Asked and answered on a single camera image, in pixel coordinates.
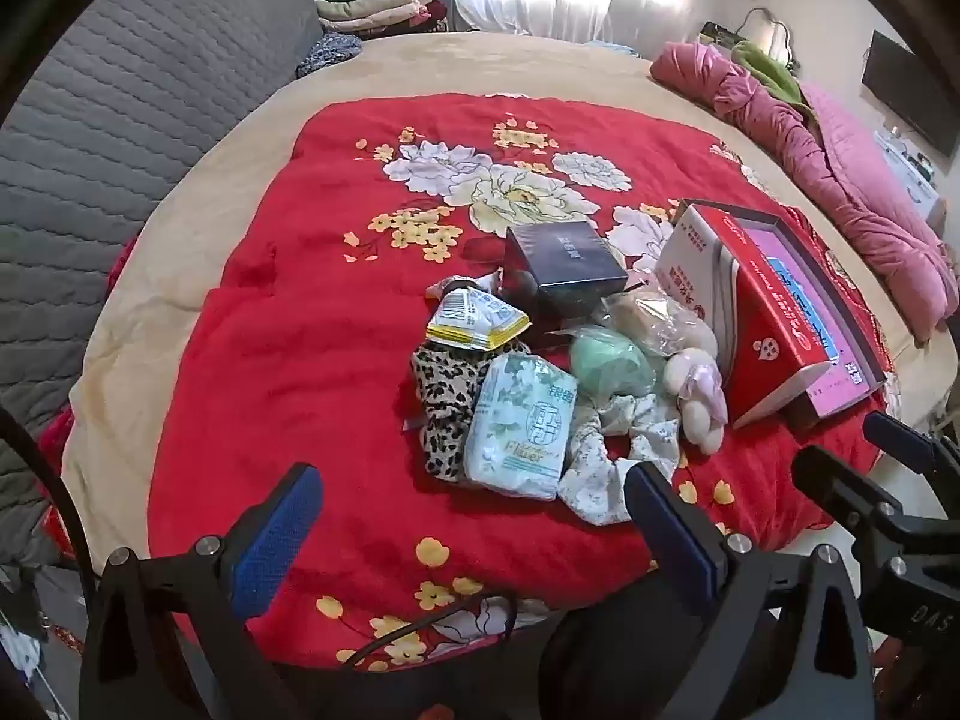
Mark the beige sponge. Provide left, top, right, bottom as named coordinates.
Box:
left=600, top=289, right=719, bottom=361

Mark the beige bed cover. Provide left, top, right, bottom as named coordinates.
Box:
left=60, top=34, right=960, bottom=563

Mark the red floral blanket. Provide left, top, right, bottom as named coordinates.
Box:
left=146, top=94, right=897, bottom=672

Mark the red white carton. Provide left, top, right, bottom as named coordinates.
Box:
left=652, top=202, right=845, bottom=428

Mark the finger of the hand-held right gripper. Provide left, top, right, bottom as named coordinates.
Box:
left=791, top=446, right=912, bottom=563
left=862, top=411, right=960, bottom=488

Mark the leopard print scrunchie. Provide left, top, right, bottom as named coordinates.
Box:
left=409, top=341, right=526, bottom=482

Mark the black flat television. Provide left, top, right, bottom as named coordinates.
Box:
left=861, top=30, right=960, bottom=158

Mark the dark round soft item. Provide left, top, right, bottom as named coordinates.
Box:
left=427, top=268, right=541, bottom=312

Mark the pink quilted blanket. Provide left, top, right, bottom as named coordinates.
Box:
left=649, top=41, right=957, bottom=342

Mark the mint green sponge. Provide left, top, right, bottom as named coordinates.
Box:
left=568, top=325, right=661, bottom=398

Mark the yellow white packet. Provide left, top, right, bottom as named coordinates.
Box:
left=426, top=286, right=532, bottom=352

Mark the blue patterned cloth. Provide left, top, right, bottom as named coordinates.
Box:
left=296, top=30, right=365, bottom=80

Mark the shallow box pink inside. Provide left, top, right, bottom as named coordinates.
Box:
left=679, top=199, right=887, bottom=432

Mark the grey quilted headboard cushion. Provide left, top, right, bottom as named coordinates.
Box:
left=0, top=0, right=323, bottom=563

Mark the white floral scrunchie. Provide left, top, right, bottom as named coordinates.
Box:
left=559, top=394, right=683, bottom=526

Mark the white purple plush toy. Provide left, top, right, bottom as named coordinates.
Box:
left=664, top=349, right=730, bottom=455

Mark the grey chair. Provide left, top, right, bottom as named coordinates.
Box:
left=606, top=0, right=680, bottom=57

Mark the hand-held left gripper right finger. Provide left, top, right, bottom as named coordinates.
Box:
left=624, top=463, right=878, bottom=720

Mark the green cloth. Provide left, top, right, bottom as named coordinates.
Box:
left=731, top=41, right=815, bottom=121

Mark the black box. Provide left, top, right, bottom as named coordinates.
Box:
left=504, top=221, right=629, bottom=320

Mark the black cable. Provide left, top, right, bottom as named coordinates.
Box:
left=0, top=405, right=98, bottom=616
left=337, top=592, right=518, bottom=665

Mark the white framed mirror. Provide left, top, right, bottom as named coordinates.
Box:
left=739, top=7, right=796, bottom=65

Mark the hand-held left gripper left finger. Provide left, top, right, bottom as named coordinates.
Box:
left=79, top=463, right=325, bottom=720

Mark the floral tissue pack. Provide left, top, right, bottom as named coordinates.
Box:
left=461, top=352, right=578, bottom=502

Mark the white dresser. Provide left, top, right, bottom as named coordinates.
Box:
left=874, top=127, right=950, bottom=230

